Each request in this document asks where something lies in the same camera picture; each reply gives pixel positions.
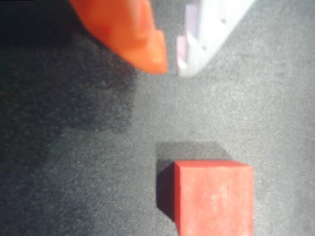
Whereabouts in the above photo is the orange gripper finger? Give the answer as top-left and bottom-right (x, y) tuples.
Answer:
(67, 0), (169, 75)

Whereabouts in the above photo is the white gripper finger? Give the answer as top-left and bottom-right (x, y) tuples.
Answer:
(176, 0), (256, 78)

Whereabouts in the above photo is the red cube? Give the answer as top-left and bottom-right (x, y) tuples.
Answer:
(156, 159), (254, 236)

